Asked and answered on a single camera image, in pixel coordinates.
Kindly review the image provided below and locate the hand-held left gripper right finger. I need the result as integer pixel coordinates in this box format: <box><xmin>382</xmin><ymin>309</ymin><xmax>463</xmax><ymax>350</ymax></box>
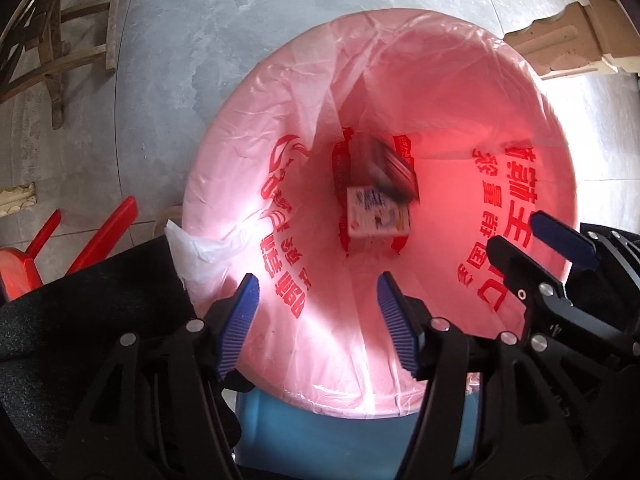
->
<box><xmin>376</xmin><ymin>271</ymin><xmax>616</xmax><ymax>480</ymax></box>

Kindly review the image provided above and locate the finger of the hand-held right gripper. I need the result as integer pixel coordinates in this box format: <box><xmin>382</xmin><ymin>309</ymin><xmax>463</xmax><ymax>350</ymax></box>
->
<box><xmin>530</xmin><ymin>210</ymin><xmax>640</xmax><ymax>301</ymax></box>
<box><xmin>486</xmin><ymin>235</ymin><xmax>640</xmax><ymax>361</ymax></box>

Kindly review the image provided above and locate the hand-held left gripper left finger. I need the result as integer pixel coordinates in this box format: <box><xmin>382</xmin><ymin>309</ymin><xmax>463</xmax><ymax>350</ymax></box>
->
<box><xmin>60</xmin><ymin>272</ymin><xmax>263</xmax><ymax>480</ymax></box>

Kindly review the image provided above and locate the white printed carton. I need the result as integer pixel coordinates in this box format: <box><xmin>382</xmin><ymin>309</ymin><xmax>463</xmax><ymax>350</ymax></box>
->
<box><xmin>346</xmin><ymin>186</ymin><xmax>412</xmax><ymax>239</ymax></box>

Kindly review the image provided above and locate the bin with pink liner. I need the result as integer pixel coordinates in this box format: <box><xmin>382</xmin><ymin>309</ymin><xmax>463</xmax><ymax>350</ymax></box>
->
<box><xmin>164</xmin><ymin>8</ymin><xmax>581</xmax><ymax>418</ymax></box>

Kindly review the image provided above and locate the cream carved table leg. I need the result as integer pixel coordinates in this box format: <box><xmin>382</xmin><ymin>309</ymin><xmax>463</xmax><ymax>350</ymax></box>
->
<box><xmin>502</xmin><ymin>0</ymin><xmax>640</xmax><ymax>81</ymax></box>
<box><xmin>0</xmin><ymin>182</ymin><xmax>38</xmax><ymax>217</ymax></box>

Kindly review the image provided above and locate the red plastic stool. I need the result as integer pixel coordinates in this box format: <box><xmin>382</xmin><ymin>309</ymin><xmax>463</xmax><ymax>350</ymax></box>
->
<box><xmin>0</xmin><ymin>196</ymin><xmax>138</xmax><ymax>301</ymax></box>

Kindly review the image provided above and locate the wooden chair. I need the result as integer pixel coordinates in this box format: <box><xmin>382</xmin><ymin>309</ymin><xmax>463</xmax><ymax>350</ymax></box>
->
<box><xmin>0</xmin><ymin>0</ymin><xmax>122</xmax><ymax>131</ymax></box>

